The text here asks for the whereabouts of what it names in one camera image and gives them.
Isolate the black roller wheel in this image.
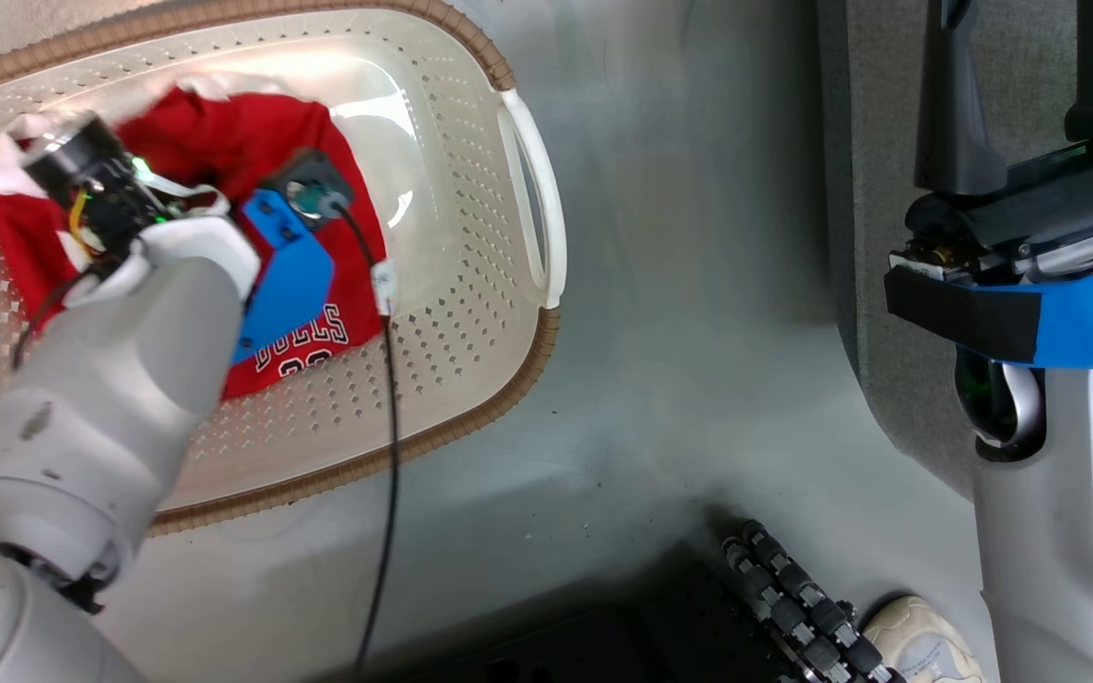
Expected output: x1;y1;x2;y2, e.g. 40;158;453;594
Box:
721;518;904;683

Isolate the red basketball jersey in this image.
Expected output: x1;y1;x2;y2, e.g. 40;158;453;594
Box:
0;86;390;400

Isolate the thin black camera cable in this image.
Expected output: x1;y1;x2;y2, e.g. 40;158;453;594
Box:
330;197;403;676

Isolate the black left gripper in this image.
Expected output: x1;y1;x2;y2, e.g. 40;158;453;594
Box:
21;112;232;281

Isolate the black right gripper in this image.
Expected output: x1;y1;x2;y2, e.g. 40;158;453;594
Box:
886;0;1093;287

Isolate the white rounded base cover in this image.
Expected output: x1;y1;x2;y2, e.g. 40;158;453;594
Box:
861;595;988;683

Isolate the grey fabric sofa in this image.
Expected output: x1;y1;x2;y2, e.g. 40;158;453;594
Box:
816;0;1093;501

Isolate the cream perforated laundry basket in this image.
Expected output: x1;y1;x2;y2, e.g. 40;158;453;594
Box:
0;0;568;538

